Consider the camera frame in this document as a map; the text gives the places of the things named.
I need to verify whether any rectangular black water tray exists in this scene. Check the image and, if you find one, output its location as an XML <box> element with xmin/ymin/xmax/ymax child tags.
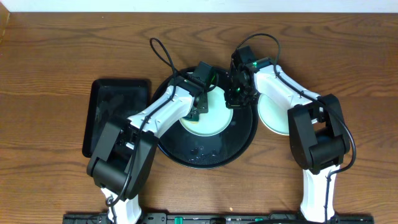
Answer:
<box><xmin>82</xmin><ymin>78</ymin><xmax>150</xmax><ymax>158</ymax></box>

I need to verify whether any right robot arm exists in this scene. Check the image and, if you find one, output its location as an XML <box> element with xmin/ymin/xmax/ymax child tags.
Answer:
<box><xmin>226</xmin><ymin>56</ymin><xmax>355</xmax><ymax>223</ymax></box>

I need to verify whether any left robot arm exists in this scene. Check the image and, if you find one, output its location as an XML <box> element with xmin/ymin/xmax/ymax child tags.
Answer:
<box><xmin>86</xmin><ymin>77</ymin><xmax>212</xmax><ymax>223</ymax></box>

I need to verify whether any round black tray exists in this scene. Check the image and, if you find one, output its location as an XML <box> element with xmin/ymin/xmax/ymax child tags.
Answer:
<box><xmin>158</xmin><ymin>68</ymin><xmax>258</xmax><ymax>169</ymax></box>

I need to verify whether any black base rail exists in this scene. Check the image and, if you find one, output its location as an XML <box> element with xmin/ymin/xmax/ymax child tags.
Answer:
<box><xmin>62</xmin><ymin>212</ymin><xmax>376</xmax><ymax>224</ymax></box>

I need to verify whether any light blue plate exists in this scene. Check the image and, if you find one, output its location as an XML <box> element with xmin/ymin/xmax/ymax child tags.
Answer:
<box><xmin>257</xmin><ymin>95</ymin><xmax>289</xmax><ymax>136</ymax></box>
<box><xmin>180</xmin><ymin>86</ymin><xmax>233</xmax><ymax>136</ymax></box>

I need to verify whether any green yellow sponge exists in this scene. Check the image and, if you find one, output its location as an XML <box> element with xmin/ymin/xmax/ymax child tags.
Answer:
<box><xmin>184</xmin><ymin>113</ymin><xmax>200</xmax><ymax>123</ymax></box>

